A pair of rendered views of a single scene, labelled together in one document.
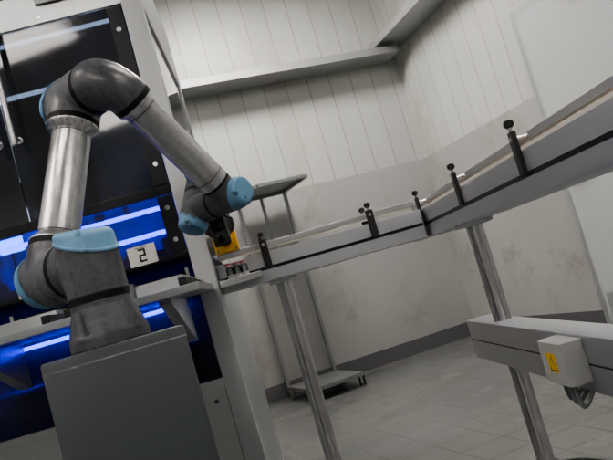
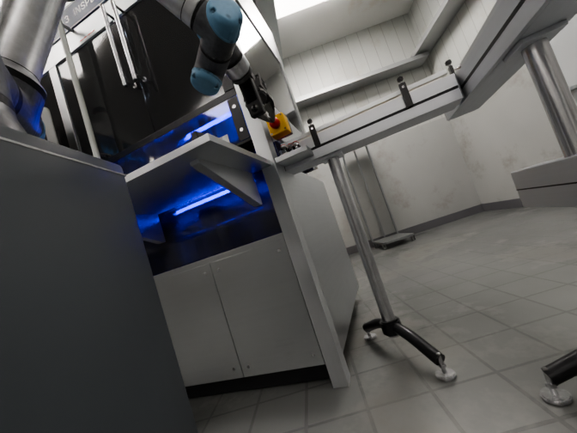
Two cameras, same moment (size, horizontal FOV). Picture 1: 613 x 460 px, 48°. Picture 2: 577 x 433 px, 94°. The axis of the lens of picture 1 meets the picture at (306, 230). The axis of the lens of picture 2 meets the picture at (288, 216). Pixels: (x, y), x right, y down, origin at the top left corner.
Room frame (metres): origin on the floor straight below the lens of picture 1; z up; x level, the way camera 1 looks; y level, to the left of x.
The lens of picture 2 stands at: (1.16, -0.06, 0.58)
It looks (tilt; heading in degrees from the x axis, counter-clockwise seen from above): 4 degrees up; 22
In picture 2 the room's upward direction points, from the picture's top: 18 degrees counter-clockwise
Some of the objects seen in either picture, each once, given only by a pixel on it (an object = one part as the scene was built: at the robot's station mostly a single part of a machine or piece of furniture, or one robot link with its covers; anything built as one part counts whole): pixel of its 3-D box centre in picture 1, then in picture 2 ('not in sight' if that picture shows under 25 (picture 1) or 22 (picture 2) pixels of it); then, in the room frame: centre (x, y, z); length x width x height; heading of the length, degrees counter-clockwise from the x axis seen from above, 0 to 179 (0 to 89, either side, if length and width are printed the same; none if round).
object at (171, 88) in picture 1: (181, 126); (269, 72); (2.59, 0.35, 1.50); 0.85 x 0.01 x 0.59; 4
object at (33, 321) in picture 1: (30, 327); not in sight; (1.98, 0.83, 0.90); 0.34 x 0.26 x 0.04; 4
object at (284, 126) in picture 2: (225, 241); (279, 126); (2.13, 0.25, 0.99); 0.08 x 0.07 x 0.07; 4
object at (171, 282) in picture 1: (146, 294); not in sight; (1.98, 0.49, 0.90); 0.34 x 0.26 x 0.04; 3
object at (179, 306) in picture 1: (180, 322); (232, 186); (1.92, 0.40, 0.79); 0.34 x 0.03 x 0.13; 4
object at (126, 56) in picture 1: (145, 127); (215, 48); (2.10, 0.39, 1.40); 0.05 x 0.01 x 0.80; 94
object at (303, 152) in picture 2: (242, 279); (295, 157); (2.18, 0.24, 0.87); 0.14 x 0.13 x 0.02; 4
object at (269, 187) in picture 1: (298, 288); (374, 192); (5.26, 0.18, 0.80); 0.59 x 0.48 x 1.59; 19
